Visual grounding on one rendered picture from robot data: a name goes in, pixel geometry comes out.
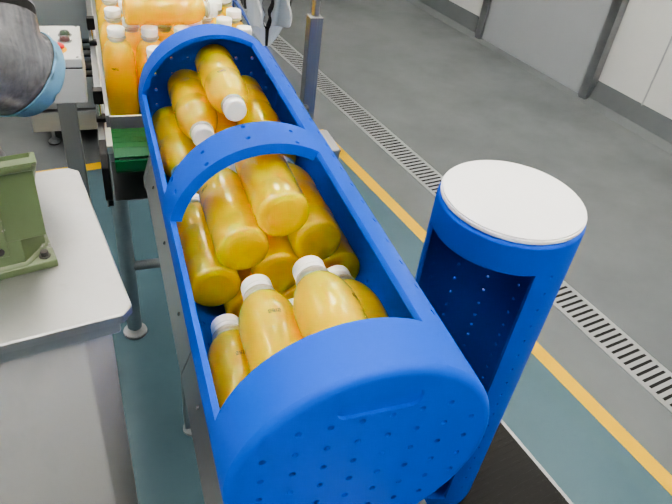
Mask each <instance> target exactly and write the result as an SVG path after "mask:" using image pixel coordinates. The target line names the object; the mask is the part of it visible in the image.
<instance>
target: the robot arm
mask: <svg viewBox="0 0 672 504"><path fill-rule="evenodd" d="M240 2H241V4H242V6H243V9H244V12H245V14H246V17H247V19H248V22H249V24H250V26H251V29H252V31H253V33H254V34H255V36H256V38H257V39H258V40H259V42H260V43H261V44H262V45H263V46H270V45H271V44H272V43H273V42H274V40H275V39H276V38H277V37H278V35H279V34H280V32H281V30H282V28H283V27H285V28H289V27H290V26H291V23H292V11H291V3H292V0H271V4H270V6H269V8H268V16H269V18H268V21H267V24H266V26H264V22H263V21H264V17H265V12H264V9H263V7H262V3H263V0H240ZM65 70H66V67H65V59H64V55H63V52H62V50H61V48H60V46H59V45H58V43H57V42H56V41H54V40H53V39H52V38H51V37H50V36H49V35H48V34H46V33H44V32H41V31H40V29H39V24H38V19H37V14H36V9H35V5H34V3H33V2H32V1H31V0H0V116H1V117H12V116H15V117H30V116H34V115H37V114H39V113H41V112H43V111H44V110H46V109H47V108H48V107H49V106H50V105H51V104H52V103H53V102H54V101H55V98H56V95H57V94H58V93H60V91H61V89H62V86H63V83H64V79H65Z"/></svg>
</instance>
